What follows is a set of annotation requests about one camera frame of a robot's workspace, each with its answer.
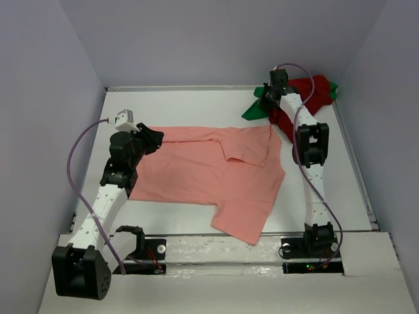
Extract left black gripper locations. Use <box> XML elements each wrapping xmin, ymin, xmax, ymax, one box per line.
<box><xmin>127</xmin><ymin>123</ymin><xmax>164</xmax><ymax>168</ymax></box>

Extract pink t shirt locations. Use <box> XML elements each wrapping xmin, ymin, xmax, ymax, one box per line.
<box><xmin>130</xmin><ymin>125</ymin><xmax>285</xmax><ymax>245</ymax></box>

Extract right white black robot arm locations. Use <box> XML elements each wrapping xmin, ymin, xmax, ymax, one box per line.
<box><xmin>258</xmin><ymin>67</ymin><xmax>337</xmax><ymax>260</ymax></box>

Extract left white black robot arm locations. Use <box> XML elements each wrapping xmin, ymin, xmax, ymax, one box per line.
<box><xmin>52</xmin><ymin>122</ymin><xmax>164</xmax><ymax>300</ymax></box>

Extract green t shirt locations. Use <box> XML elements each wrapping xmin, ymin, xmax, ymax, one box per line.
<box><xmin>242</xmin><ymin>76</ymin><xmax>338</xmax><ymax>121</ymax></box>

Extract red t shirt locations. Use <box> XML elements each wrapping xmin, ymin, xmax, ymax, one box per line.
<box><xmin>268</xmin><ymin>75</ymin><xmax>338</xmax><ymax>143</ymax></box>

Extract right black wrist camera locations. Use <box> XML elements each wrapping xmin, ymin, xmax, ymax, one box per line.
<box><xmin>270</xmin><ymin>69</ymin><xmax>289</xmax><ymax>89</ymax></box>

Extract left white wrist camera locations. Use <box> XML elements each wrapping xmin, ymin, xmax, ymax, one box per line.
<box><xmin>108</xmin><ymin>109</ymin><xmax>139</xmax><ymax>132</ymax></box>

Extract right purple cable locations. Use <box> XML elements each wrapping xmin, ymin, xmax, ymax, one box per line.
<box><xmin>270</xmin><ymin>63</ymin><xmax>344</xmax><ymax>271</ymax></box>

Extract purple cable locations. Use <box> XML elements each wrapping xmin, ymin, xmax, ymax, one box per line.
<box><xmin>270</xmin><ymin>63</ymin><xmax>344</xmax><ymax>271</ymax></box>
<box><xmin>67</xmin><ymin>118</ymin><xmax>127</xmax><ymax>276</ymax></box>

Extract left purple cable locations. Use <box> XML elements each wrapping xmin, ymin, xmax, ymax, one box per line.
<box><xmin>67</xmin><ymin>118</ymin><xmax>127</xmax><ymax>276</ymax></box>

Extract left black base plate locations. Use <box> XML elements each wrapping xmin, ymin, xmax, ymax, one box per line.
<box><xmin>115</xmin><ymin>226</ymin><xmax>167</xmax><ymax>275</ymax></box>

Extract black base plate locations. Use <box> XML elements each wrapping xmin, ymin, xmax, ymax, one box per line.
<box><xmin>115</xmin><ymin>226</ymin><xmax>167</xmax><ymax>275</ymax></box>
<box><xmin>278</xmin><ymin>237</ymin><xmax>344</xmax><ymax>274</ymax></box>

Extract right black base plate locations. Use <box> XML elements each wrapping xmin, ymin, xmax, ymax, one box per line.
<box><xmin>278</xmin><ymin>237</ymin><xmax>344</xmax><ymax>274</ymax></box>

